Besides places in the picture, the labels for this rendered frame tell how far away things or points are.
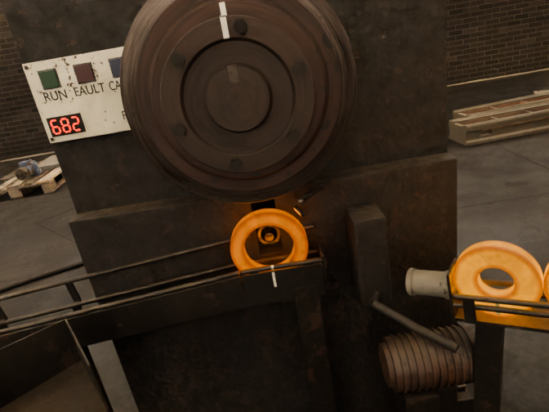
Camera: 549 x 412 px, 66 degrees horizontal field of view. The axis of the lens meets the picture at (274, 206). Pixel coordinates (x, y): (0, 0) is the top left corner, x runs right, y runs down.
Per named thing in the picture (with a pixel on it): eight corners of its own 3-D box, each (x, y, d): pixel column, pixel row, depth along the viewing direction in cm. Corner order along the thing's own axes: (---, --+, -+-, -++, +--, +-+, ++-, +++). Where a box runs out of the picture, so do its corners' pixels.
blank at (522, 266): (452, 238, 87) (448, 245, 84) (542, 240, 78) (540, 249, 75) (460, 302, 92) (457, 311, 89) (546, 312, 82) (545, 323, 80)
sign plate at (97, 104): (53, 141, 102) (25, 64, 96) (159, 123, 102) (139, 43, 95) (49, 144, 100) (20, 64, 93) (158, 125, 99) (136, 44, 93)
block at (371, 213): (351, 286, 114) (342, 204, 105) (381, 281, 114) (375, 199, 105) (360, 310, 104) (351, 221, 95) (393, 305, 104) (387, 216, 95)
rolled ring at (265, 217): (302, 207, 96) (301, 201, 99) (222, 220, 97) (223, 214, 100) (313, 276, 103) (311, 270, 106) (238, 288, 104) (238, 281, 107)
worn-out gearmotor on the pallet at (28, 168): (33, 172, 512) (27, 155, 504) (53, 169, 511) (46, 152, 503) (16, 183, 474) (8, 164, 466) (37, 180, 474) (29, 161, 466)
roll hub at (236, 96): (185, 176, 87) (148, 30, 77) (320, 154, 86) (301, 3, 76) (180, 185, 82) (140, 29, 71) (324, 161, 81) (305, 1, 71)
